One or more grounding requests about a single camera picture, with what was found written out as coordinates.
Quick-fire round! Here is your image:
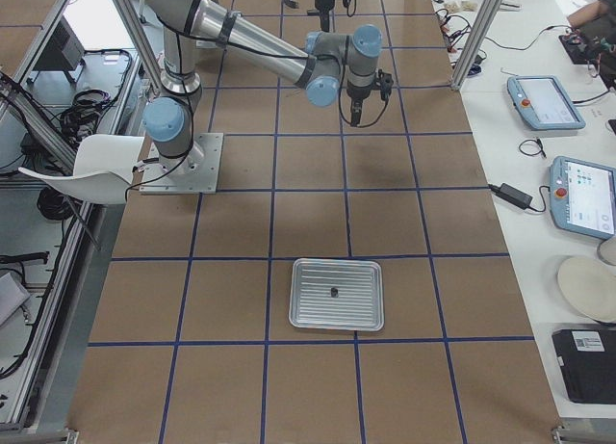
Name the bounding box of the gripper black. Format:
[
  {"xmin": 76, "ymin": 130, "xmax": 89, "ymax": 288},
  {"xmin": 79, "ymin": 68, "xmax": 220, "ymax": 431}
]
[
  {"xmin": 319, "ymin": 9, "xmax": 330, "ymax": 30},
  {"xmin": 350, "ymin": 97, "xmax": 363, "ymax": 126}
]

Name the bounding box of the person forearm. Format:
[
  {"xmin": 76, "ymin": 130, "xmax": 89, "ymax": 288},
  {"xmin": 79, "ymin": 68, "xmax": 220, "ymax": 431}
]
[{"xmin": 567, "ymin": 0, "xmax": 609, "ymax": 28}]

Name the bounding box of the silver metal tray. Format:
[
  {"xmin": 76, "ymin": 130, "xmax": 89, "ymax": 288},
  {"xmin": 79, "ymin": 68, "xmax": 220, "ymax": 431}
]
[{"xmin": 289, "ymin": 258, "xmax": 385, "ymax": 332}]

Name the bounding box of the black power adapter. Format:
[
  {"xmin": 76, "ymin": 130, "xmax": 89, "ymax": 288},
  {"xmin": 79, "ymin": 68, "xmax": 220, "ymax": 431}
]
[{"xmin": 488, "ymin": 183, "xmax": 532, "ymax": 210}]

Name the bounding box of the upper teach pendant tablet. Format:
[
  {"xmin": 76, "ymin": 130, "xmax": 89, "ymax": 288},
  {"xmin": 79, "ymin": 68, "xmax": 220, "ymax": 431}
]
[{"xmin": 506, "ymin": 75, "xmax": 586, "ymax": 131}]

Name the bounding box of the teach pendant tablet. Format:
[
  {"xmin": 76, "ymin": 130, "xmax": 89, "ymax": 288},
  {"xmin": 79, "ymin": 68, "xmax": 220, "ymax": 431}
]
[
  {"xmin": 550, "ymin": 156, "xmax": 615, "ymax": 240},
  {"xmin": 506, "ymin": 75, "xmax": 586, "ymax": 131}
]

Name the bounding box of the lower teach pendant tablet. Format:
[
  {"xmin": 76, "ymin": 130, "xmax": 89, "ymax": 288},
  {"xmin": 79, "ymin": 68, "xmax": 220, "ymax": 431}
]
[{"xmin": 550, "ymin": 156, "xmax": 615, "ymax": 240}]

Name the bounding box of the white plastic chair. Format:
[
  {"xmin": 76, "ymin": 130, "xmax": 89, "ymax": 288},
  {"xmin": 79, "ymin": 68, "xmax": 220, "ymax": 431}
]
[{"xmin": 18, "ymin": 134, "xmax": 144, "ymax": 205}]

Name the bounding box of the white round plate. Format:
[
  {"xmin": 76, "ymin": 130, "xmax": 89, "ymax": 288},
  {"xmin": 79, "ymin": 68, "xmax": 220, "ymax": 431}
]
[{"xmin": 557, "ymin": 256, "xmax": 615, "ymax": 324}]

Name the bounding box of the black laptop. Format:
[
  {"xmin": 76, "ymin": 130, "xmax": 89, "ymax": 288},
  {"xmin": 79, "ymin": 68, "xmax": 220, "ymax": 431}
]
[{"xmin": 552, "ymin": 329, "xmax": 615, "ymax": 405}]

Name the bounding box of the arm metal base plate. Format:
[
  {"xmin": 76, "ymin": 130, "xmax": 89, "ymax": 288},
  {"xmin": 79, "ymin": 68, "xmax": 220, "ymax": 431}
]
[{"xmin": 139, "ymin": 133, "xmax": 223, "ymax": 195}]

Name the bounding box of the aluminium frame post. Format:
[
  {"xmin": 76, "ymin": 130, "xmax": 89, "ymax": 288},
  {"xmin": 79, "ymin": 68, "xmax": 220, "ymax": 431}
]
[{"xmin": 450, "ymin": 0, "xmax": 502, "ymax": 91}]

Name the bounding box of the small black cable loop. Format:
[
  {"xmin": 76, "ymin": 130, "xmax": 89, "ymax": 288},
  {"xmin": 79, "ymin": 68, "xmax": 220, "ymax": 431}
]
[{"xmin": 518, "ymin": 138, "xmax": 547, "ymax": 159}]

